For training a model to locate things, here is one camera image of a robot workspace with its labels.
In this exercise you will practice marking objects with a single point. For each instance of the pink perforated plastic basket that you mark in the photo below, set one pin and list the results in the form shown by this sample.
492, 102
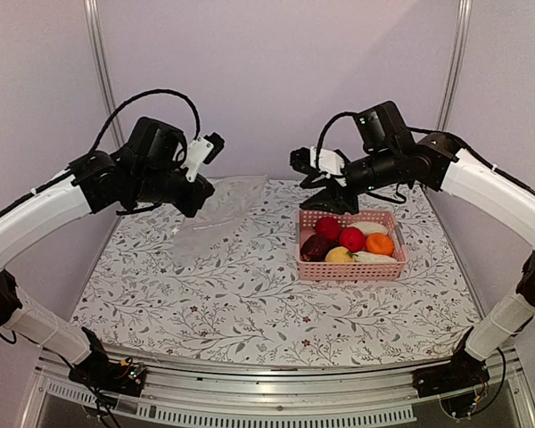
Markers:
354, 271

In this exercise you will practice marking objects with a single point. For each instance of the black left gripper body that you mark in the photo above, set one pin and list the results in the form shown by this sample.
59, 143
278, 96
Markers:
154, 186

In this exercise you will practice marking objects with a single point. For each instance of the clear zip top bag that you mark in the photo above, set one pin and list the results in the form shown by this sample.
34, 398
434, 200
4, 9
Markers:
219, 217

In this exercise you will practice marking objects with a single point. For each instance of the red crinkled fruit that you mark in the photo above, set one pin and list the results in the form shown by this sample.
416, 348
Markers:
352, 239
329, 228

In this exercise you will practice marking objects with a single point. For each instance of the orange crinkled fruit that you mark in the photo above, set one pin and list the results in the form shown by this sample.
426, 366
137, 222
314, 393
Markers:
380, 244

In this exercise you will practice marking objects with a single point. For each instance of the left aluminium corner post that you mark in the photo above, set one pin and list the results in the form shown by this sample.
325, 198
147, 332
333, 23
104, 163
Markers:
102, 70

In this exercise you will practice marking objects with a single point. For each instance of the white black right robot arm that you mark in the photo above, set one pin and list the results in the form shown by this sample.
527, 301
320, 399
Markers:
456, 169

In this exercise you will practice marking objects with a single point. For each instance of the white oblong vegetable front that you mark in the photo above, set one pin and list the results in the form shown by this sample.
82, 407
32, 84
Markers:
365, 257

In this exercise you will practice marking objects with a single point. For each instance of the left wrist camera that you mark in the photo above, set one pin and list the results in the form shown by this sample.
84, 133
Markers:
201, 151

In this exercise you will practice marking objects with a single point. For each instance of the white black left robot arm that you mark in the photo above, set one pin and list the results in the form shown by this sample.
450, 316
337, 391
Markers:
87, 186

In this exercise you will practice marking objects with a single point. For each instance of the right aluminium corner post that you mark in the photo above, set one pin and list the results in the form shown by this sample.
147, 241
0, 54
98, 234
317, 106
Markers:
464, 14

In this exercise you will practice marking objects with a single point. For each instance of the dark maroon crinkled fruit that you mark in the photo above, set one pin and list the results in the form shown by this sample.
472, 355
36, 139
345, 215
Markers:
315, 248

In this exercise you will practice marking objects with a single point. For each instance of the aluminium corner post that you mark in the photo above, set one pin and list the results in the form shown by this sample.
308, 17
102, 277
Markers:
464, 14
102, 70

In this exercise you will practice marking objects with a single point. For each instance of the white oblong vegetable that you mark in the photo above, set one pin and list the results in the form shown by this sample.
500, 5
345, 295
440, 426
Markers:
369, 228
365, 257

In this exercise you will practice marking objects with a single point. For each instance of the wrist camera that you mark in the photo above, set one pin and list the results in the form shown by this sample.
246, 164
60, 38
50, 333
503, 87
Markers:
311, 161
201, 151

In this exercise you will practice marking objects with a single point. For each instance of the floral patterned table mat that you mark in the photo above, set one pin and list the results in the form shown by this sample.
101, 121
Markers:
242, 300

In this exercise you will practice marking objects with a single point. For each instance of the aluminium front rail frame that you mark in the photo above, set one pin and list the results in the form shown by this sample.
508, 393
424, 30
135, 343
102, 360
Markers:
185, 392

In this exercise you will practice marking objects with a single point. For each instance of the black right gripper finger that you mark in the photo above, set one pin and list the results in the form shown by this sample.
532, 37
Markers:
324, 199
344, 202

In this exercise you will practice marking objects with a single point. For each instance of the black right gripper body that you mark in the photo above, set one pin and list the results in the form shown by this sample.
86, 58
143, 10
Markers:
382, 168

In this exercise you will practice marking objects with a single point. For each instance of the yellow fruit with leaf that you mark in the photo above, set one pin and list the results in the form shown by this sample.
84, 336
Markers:
339, 255

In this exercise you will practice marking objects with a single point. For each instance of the red crinkled fruit front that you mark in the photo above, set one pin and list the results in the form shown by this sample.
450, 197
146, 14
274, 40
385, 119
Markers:
352, 239

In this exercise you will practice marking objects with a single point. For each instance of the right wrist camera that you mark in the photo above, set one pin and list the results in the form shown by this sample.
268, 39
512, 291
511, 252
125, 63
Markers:
311, 161

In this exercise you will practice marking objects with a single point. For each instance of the white oblong vegetable rear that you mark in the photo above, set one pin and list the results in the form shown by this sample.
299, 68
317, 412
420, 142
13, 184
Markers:
369, 228

